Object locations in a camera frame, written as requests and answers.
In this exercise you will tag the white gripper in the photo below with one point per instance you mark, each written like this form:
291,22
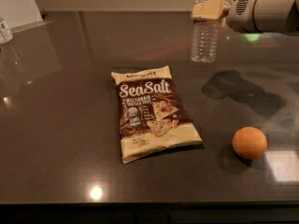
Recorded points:
242,12

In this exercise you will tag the clear plastic water bottle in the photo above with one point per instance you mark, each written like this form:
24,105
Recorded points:
204,40

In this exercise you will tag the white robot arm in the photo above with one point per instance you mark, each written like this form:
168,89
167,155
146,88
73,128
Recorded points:
282,16

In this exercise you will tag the sea salt chips bag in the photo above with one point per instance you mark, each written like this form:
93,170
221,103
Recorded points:
151,117

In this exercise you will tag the orange ball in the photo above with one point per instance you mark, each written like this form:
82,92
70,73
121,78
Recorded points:
249,143

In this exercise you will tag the white container at left edge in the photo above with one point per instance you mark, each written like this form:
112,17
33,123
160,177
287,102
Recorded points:
5,32

